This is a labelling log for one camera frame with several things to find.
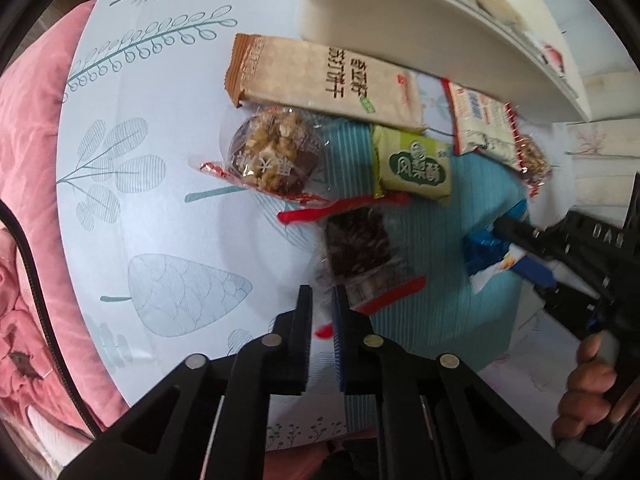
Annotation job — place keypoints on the person's right hand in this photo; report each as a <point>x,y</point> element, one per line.
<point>585,380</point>

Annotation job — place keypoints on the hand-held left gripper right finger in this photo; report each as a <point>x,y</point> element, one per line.
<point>340,340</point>

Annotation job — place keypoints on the white plastic bin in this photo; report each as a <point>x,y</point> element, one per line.
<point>400,15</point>

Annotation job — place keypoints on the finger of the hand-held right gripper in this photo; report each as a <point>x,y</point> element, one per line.
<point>537,272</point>
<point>520,234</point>

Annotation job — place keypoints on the pink blanket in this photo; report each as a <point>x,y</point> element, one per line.
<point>30,160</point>

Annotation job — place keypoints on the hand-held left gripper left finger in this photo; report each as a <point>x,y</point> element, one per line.
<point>300,340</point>

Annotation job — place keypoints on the green pastry packet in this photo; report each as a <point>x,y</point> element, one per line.
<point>415,170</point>

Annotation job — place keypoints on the white leaf print curtain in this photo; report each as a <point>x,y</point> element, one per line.
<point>610,160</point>

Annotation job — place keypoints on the walnut date snack packet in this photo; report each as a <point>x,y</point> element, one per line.
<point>270,155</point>

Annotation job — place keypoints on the blue white snack packet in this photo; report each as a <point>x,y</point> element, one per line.
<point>482,255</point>

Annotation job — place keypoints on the brown cracker packet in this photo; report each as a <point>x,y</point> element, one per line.
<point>310,80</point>

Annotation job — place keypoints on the white packet red edges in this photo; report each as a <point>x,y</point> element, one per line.
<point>480,120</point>

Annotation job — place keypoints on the leaf print tablecloth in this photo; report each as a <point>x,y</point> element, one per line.
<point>150,185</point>

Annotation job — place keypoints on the dark snack packet red edges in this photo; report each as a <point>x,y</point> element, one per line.
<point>357,245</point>

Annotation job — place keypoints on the small nut snack packet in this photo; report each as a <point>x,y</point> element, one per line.
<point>535,162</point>

